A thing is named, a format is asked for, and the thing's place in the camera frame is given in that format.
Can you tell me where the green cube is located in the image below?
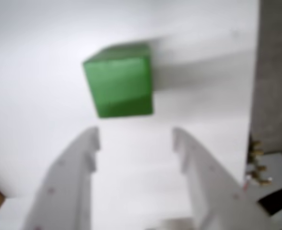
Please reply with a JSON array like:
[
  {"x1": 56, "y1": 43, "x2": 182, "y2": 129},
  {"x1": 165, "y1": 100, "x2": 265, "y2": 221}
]
[{"x1": 82, "y1": 42, "x2": 154, "y2": 118}]

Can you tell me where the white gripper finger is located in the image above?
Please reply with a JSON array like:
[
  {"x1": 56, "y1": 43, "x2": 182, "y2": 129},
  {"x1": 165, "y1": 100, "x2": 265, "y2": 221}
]
[
  {"x1": 23, "y1": 127, "x2": 101, "y2": 230},
  {"x1": 173, "y1": 127, "x2": 274, "y2": 230}
]

